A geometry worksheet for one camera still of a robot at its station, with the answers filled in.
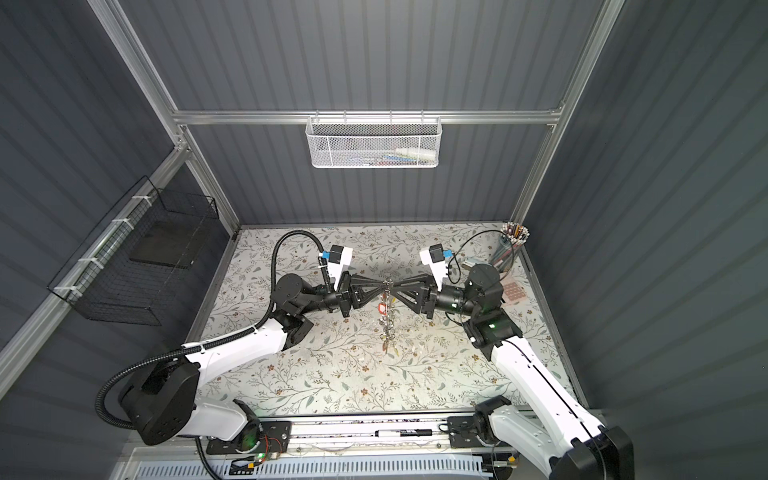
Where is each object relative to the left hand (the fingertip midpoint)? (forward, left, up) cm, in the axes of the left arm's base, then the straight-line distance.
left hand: (387, 289), depth 64 cm
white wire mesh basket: (+80, +2, -10) cm, 81 cm away
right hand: (0, -2, -2) cm, 3 cm away
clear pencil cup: (+27, -41, -14) cm, 51 cm away
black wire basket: (+13, +63, -5) cm, 64 cm away
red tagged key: (-2, +1, -5) cm, 6 cm away
